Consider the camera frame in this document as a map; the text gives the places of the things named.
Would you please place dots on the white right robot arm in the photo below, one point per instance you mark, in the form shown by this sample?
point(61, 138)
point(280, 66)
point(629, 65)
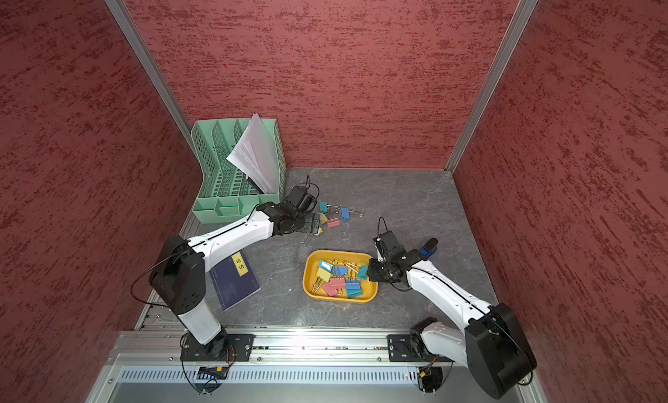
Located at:
point(487, 339)

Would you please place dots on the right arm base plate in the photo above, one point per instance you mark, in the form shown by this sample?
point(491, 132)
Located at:
point(407, 348)

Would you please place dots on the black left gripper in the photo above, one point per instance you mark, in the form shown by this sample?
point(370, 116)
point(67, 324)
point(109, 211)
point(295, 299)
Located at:
point(310, 220)

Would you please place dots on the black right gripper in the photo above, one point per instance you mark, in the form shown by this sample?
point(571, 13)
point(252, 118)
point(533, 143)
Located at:
point(373, 273)

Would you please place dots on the yellow plastic tray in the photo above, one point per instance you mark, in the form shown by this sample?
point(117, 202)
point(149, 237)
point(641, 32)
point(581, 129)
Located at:
point(339, 258)

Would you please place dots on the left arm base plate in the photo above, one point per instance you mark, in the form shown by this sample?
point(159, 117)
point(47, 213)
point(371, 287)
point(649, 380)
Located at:
point(224, 347)

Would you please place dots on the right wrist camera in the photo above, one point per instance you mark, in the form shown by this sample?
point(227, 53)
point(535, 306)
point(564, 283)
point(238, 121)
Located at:
point(386, 243)

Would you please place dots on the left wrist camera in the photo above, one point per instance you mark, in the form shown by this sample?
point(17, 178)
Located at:
point(303, 197)

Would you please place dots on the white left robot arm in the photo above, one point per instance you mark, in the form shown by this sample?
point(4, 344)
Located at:
point(180, 274)

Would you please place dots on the white paper stack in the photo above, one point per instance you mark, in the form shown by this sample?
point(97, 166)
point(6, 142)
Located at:
point(255, 154)

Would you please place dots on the blue binder clip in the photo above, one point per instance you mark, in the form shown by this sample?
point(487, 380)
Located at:
point(353, 285)
point(340, 271)
point(347, 214)

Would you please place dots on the dark blue notebook yellow label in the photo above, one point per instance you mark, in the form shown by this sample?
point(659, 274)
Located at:
point(233, 280)

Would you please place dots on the teal binder clip bottom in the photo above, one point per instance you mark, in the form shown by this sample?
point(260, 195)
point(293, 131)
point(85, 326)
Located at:
point(354, 293)

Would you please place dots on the aluminium front rail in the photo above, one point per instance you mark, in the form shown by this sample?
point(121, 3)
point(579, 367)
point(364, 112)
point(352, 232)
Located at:
point(277, 346)

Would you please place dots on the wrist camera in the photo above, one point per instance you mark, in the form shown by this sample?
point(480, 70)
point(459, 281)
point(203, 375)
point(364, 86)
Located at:
point(386, 243)
point(303, 197)

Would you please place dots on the green plastic file organizer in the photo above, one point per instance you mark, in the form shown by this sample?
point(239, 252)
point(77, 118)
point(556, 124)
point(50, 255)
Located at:
point(226, 195)

